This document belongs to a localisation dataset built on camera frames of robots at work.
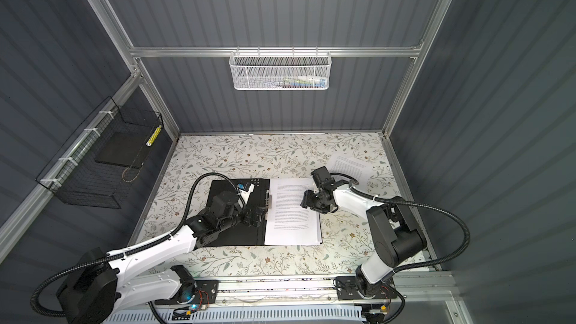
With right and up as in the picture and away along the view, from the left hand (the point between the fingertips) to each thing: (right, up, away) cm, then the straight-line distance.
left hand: (258, 205), depth 83 cm
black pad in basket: (-44, +21, -7) cm, 50 cm away
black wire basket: (-51, +12, -17) cm, 56 cm away
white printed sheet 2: (+44, +12, +22) cm, 51 cm away
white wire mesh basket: (+6, +66, +41) cm, 78 cm away
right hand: (+20, -2, +8) cm, 21 cm away
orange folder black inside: (-5, -12, +2) cm, 13 cm away
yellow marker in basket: (-38, +26, -1) cm, 46 cm away
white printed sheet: (+11, -8, +6) cm, 15 cm away
